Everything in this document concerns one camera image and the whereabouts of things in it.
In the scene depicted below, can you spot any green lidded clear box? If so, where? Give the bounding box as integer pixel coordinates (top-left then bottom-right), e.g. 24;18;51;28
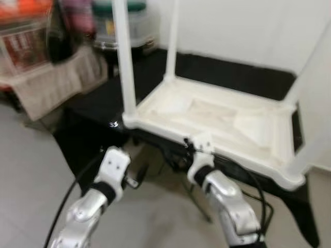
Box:
93;0;156;50

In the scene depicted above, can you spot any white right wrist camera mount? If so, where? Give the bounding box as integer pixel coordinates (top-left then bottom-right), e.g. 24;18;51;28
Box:
186;133;215;181

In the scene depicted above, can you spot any beige patterned cloth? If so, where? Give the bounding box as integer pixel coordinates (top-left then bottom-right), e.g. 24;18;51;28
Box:
10;46;109;122

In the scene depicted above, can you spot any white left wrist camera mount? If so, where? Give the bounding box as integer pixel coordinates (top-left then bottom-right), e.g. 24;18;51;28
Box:
106;147;131;199

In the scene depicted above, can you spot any orange lidded storage box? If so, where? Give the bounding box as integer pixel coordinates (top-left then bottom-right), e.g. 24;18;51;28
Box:
0;0;52;78

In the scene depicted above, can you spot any black tablecloth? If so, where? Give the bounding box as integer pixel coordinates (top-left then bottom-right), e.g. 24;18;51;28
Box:
52;49;320;247

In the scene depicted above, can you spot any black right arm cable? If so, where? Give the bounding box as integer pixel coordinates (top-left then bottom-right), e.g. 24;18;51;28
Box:
207;152;275;238

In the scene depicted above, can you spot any white plastic table top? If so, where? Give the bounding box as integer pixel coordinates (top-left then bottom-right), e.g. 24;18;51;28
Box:
122;77;307;191

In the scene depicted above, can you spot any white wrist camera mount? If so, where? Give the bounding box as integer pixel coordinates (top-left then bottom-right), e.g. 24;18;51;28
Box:
106;147;131;199
186;133;215;181

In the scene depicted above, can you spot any white plastic table leg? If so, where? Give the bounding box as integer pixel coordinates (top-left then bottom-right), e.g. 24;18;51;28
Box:
164;0;180;83
283;23;331;109
111;0;139;125
284;121;331;189

